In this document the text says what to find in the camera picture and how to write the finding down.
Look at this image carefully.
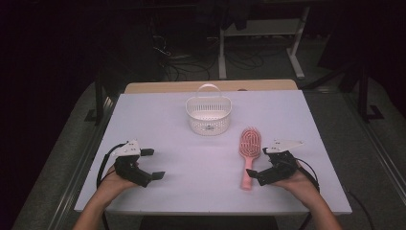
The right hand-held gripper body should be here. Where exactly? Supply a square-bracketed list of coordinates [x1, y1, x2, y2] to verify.
[256, 138, 305, 187]

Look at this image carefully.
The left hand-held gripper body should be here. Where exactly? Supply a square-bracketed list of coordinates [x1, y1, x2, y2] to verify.
[111, 139, 153, 189]

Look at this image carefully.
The pink hairbrush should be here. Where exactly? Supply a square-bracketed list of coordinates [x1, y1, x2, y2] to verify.
[238, 126, 262, 192]

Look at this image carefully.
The white perforated plastic basket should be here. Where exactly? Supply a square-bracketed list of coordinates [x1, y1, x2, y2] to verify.
[185, 82, 234, 137]

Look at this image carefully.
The person's left hand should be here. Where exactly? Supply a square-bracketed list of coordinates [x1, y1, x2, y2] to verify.
[96, 162, 140, 199]

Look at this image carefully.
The person's right hand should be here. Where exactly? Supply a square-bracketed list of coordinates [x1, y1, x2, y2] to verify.
[273, 160, 321, 206]

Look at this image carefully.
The black metal stand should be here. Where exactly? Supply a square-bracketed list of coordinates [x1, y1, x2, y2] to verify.
[356, 61, 385, 124]
[83, 71, 108, 123]

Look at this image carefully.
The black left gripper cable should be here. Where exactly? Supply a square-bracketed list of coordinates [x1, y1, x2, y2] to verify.
[96, 142, 128, 190]

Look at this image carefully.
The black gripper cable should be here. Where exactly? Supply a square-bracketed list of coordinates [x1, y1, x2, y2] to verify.
[294, 157, 321, 194]
[96, 142, 128, 190]

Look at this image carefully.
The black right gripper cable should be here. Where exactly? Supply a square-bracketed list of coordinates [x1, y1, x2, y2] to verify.
[294, 157, 321, 194]

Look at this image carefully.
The black floor cable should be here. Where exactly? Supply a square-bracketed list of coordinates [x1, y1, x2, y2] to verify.
[346, 189, 375, 230]

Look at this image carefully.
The tangle of black floor cables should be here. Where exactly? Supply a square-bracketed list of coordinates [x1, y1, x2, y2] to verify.
[149, 18, 221, 82]

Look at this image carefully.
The white metal desk frame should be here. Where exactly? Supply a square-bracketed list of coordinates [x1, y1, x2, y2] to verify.
[217, 5, 311, 81]

